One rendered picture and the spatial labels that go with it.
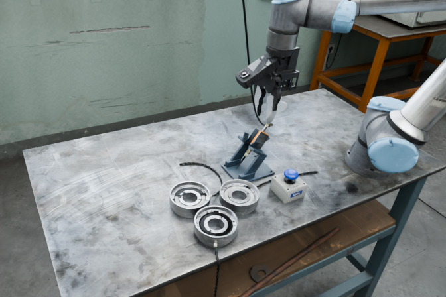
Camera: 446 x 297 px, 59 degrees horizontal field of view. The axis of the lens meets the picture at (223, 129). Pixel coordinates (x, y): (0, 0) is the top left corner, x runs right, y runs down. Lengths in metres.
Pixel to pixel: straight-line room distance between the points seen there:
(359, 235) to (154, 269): 0.78
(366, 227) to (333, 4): 0.83
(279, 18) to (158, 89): 1.82
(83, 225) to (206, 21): 1.90
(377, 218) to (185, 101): 1.71
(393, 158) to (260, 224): 0.38
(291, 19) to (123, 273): 0.68
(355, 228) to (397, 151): 0.47
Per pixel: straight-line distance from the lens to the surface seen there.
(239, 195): 1.08
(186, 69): 2.73
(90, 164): 1.20
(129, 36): 2.49
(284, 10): 0.97
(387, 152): 1.09
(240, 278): 1.23
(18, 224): 2.24
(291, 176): 1.08
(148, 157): 1.21
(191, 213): 1.00
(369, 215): 1.56
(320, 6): 0.97
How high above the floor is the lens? 1.52
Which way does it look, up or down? 32 degrees down
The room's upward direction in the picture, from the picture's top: 6 degrees clockwise
